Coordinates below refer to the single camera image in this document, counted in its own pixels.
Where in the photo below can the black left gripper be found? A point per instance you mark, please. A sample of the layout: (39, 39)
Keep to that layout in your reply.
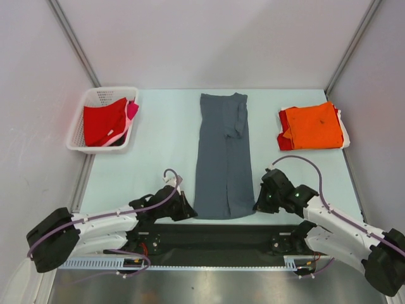
(186, 211)

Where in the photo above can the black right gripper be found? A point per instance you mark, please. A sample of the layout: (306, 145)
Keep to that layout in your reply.
(266, 196)

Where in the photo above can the grey blue t shirt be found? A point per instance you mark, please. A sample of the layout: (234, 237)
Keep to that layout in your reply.
(224, 188)

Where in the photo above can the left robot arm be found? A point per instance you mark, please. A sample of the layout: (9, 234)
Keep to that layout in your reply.
(63, 235)

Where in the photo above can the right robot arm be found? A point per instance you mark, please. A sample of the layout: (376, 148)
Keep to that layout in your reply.
(377, 254)

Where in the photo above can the orange folded t shirt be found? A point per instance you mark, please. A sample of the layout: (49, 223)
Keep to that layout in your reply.
(315, 127)

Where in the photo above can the white folded t shirt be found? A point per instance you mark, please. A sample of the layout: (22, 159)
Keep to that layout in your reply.
(346, 138)

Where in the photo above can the pink shirt in basket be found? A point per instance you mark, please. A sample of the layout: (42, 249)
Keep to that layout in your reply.
(131, 111)

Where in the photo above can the white plastic basket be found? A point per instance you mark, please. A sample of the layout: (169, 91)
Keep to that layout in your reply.
(98, 97)

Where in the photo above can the red shirt in basket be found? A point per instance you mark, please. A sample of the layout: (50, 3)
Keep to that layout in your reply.
(102, 124)

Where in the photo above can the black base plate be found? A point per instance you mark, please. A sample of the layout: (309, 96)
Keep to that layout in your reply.
(165, 240)

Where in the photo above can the white cable duct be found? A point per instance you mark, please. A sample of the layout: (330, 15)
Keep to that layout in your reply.
(198, 262)

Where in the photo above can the right aluminium corner post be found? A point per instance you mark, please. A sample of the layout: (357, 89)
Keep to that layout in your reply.
(360, 31)

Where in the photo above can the aluminium corner post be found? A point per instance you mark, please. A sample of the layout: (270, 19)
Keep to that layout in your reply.
(73, 40)
(360, 31)

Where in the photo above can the left aluminium corner post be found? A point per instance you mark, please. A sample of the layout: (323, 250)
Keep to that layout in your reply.
(73, 40)

